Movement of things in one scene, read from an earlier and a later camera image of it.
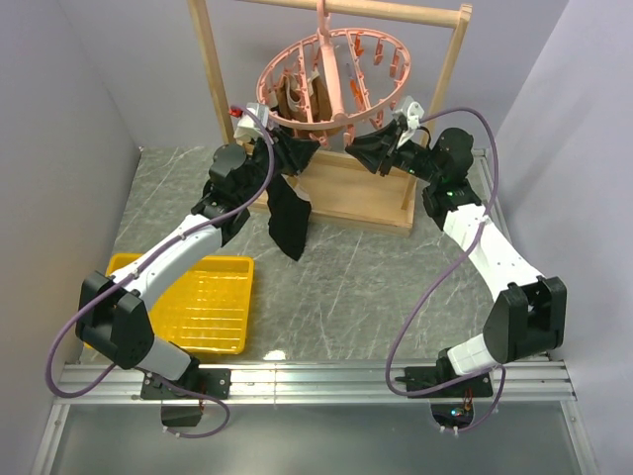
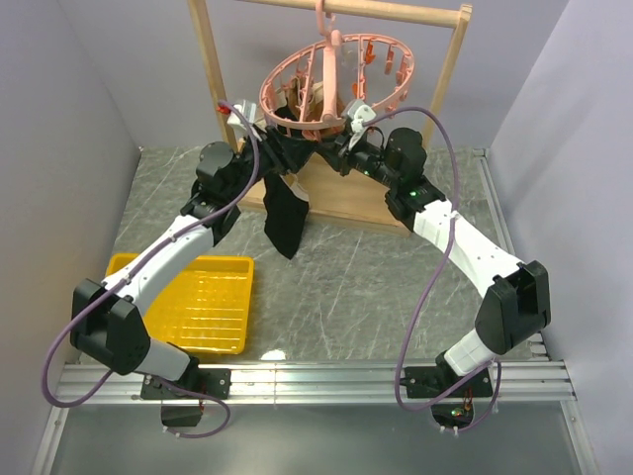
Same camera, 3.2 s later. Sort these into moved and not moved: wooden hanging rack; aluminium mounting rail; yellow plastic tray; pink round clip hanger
Moved: pink round clip hanger
Not moved: yellow plastic tray; aluminium mounting rail; wooden hanging rack
